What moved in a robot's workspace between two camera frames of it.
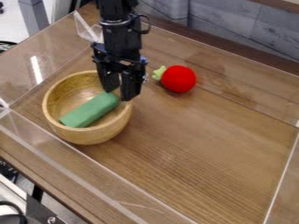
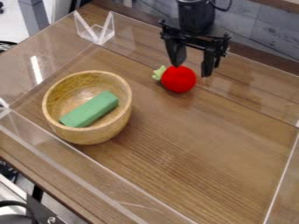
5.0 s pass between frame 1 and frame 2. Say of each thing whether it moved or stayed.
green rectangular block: stayed
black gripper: moved
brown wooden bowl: stayed
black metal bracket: stayed
